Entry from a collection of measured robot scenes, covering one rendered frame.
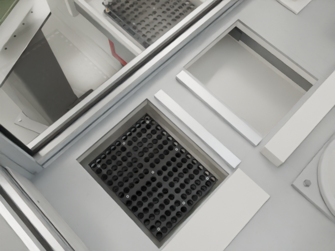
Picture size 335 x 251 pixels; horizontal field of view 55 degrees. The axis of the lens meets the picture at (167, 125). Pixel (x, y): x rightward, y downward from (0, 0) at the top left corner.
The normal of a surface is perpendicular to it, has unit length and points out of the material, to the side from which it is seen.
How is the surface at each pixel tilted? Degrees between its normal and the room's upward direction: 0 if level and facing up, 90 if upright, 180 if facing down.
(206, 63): 0
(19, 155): 90
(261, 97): 0
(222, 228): 0
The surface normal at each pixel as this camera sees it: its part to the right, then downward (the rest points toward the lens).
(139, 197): 0.03, -0.38
